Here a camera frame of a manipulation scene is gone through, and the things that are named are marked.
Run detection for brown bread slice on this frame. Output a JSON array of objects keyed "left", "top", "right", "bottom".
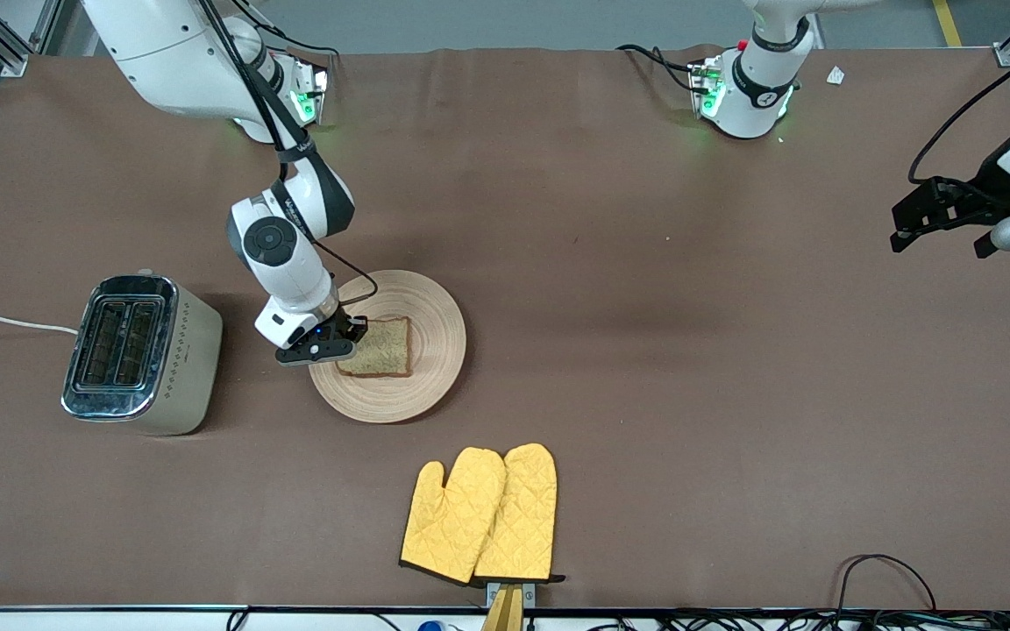
[{"left": 336, "top": 316, "right": 413, "bottom": 379}]

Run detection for round wooden plate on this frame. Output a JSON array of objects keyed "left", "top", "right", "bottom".
[{"left": 307, "top": 269, "right": 467, "bottom": 424}]

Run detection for cream and chrome toaster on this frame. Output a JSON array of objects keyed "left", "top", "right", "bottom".
[{"left": 60, "top": 270, "right": 224, "bottom": 436}]

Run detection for yellow quilted mitt with thumb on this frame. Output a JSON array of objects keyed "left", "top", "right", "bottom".
[{"left": 399, "top": 447, "right": 507, "bottom": 586}]

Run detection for yellow quilted oven mitt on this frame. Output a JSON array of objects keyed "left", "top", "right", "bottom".
[{"left": 473, "top": 443, "right": 565, "bottom": 585}]

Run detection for brown table cover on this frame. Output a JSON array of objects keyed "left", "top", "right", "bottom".
[{"left": 0, "top": 46, "right": 1010, "bottom": 611}]

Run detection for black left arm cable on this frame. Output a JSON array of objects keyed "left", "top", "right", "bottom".
[{"left": 908, "top": 29, "right": 1010, "bottom": 187}]

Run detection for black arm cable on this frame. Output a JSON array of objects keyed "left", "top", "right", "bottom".
[
  {"left": 908, "top": 29, "right": 1010, "bottom": 187},
  {"left": 196, "top": 0, "right": 380, "bottom": 306}
]

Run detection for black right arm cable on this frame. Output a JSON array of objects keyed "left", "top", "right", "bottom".
[{"left": 196, "top": 0, "right": 380, "bottom": 306}]

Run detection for black base cable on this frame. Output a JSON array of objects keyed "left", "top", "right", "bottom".
[
  {"left": 255, "top": 26, "right": 339, "bottom": 67},
  {"left": 616, "top": 43, "right": 699, "bottom": 94}
]

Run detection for white toaster power cord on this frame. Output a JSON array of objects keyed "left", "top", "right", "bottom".
[{"left": 0, "top": 314, "right": 79, "bottom": 337}]

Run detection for grey metal bracket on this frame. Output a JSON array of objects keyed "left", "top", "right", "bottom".
[{"left": 486, "top": 581, "right": 537, "bottom": 610}]

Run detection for black looped cable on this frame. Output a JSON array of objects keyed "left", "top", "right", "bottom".
[{"left": 834, "top": 553, "right": 940, "bottom": 614}]

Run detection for black cable bundle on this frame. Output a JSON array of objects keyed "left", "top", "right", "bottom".
[{"left": 593, "top": 612, "right": 1010, "bottom": 631}]

